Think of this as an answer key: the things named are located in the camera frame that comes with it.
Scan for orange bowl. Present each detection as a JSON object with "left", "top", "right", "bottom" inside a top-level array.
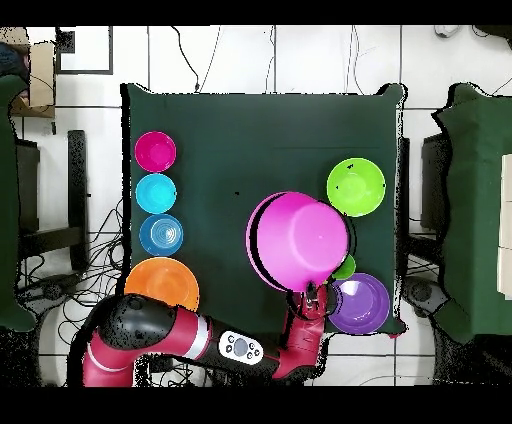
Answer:
[{"left": 123, "top": 256, "right": 200, "bottom": 312}]

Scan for tangle of black cables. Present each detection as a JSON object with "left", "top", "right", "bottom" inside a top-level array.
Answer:
[{"left": 15, "top": 197, "right": 129, "bottom": 345}]

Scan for green bowl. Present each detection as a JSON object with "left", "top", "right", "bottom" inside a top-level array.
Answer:
[{"left": 326, "top": 157, "right": 388, "bottom": 218}]

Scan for dark grey pedestal leg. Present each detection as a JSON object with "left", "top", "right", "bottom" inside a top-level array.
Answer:
[
  {"left": 401, "top": 275, "right": 449, "bottom": 319},
  {"left": 15, "top": 270, "right": 87, "bottom": 309}
]

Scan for cardboard box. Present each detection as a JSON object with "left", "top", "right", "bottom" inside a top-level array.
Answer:
[{"left": 9, "top": 41, "right": 56, "bottom": 119}]

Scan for turquoise bowl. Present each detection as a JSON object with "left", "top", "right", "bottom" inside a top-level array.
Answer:
[{"left": 134, "top": 172, "right": 178, "bottom": 215}]

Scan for pink bowl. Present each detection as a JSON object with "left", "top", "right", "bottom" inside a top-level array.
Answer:
[{"left": 245, "top": 190, "right": 351, "bottom": 293}]

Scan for translucent blue bowl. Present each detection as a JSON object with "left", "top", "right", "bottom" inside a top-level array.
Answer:
[{"left": 138, "top": 213, "right": 185, "bottom": 257}]

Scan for dark green table cloth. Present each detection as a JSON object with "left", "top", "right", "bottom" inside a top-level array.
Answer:
[
  {"left": 120, "top": 82, "right": 407, "bottom": 337},
  {"left": 0, "top": 74, "right": 38, "bottom": 333},
  {"left": 431, "top": 82, "right": 512, "bottom": 345}
]

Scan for black cable with plug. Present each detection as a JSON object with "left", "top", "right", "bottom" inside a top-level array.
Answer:
[{"left": 171, "top": 25, "right": 201, "bottom": 95}]

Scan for dark green cup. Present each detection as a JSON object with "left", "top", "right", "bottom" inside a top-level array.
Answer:
[{"left": 331, "top": 253, "right": 357, "bottom": 281}]

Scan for purple bowl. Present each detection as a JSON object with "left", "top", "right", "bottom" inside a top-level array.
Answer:
[{"left": 327, "top": 272, "right": 392, "bottom": 336}]

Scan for black stand frame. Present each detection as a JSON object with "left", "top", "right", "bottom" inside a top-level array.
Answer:
[
  {"left": 419, "top": 133, "right": 451, "bottom": 233},
  {"left": 15, "top": 129, "right": 90, "bottom": 273}
]

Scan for red bowl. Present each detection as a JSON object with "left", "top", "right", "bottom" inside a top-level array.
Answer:
[{"left": 133, "top": 130, "right": 178, "bottom": 174}]

